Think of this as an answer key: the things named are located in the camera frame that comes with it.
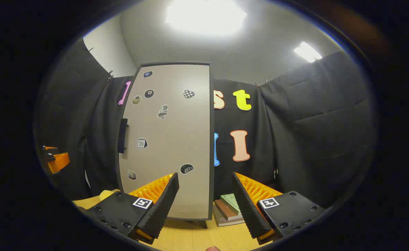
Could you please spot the large ceiling light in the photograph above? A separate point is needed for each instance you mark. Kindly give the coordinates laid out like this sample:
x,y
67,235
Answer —
x,y
204,15

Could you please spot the brown book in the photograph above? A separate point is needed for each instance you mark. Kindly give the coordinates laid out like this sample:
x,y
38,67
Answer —
x,y
225,211

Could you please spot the black backdrop cloth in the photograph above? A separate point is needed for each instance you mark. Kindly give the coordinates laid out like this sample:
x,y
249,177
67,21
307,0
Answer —
x,y
312,139

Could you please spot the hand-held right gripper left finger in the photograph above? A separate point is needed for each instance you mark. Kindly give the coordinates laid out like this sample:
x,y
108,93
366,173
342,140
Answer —
x,y
164,205

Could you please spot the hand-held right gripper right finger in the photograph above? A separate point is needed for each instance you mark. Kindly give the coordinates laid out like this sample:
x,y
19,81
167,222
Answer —
x,y
246,209

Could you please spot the grey book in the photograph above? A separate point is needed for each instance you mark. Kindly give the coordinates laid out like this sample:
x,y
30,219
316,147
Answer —
x,y
222,222

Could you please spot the grey cabinet door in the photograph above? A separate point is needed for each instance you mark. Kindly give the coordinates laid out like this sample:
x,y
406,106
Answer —
x,y
176,139

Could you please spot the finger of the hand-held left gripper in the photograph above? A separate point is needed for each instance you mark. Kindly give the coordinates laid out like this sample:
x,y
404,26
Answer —
x,y
60,162
51,148

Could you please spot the dark grey cabinet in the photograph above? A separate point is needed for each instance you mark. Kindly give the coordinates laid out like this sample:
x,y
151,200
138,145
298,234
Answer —
x,y
211,139

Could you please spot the small ceiling light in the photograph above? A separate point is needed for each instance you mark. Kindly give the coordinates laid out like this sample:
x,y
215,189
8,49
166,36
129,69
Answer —
x,y
307,52

